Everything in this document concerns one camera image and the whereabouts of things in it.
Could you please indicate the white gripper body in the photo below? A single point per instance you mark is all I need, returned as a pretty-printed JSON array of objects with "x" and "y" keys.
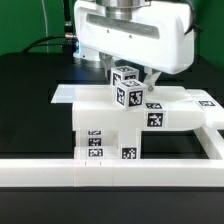
[{"x": 158, "y": 36}]

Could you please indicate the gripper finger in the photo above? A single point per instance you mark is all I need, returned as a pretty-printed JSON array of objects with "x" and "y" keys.
[
  {"x": 151, "y": 77},
  {"x": 107, "y": 62}
]

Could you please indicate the white tagged cube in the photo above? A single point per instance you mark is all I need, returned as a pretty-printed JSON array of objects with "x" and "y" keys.
[
  {"x": 123, "y": 73},
  {"x": 130, "y": 93}
]

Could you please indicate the white chair back frame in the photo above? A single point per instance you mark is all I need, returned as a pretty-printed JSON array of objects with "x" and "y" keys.
[{"x": 171, "y": 108}]

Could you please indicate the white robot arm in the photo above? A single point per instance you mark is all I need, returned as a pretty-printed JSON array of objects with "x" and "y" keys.
[{"x": 120, "y": 9}]

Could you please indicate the white fiducial marker plate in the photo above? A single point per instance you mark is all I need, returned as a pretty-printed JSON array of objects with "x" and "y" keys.
[{"x": 65, "y": 94}]

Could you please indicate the white U-shaped fence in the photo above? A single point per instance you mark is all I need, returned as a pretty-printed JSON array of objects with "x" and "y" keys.
[{"x": 116, "y": 172}]

